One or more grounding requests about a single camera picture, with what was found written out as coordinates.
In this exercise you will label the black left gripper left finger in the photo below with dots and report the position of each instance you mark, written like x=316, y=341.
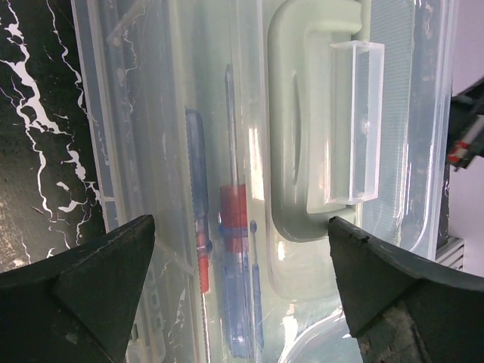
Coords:
x=80, y=305

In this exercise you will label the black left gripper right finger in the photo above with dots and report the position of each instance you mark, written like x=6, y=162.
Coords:
x=402, y=307

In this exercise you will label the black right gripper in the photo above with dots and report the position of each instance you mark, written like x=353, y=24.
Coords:
x=465, y=127

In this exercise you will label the blue red screwdriver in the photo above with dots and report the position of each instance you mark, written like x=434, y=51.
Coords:
x=242, y=305

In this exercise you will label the small red screwdriver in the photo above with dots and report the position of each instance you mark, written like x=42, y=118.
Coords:
x=200, y=204

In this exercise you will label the translucent green tool box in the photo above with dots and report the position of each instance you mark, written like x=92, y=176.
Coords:
x=341, y=110

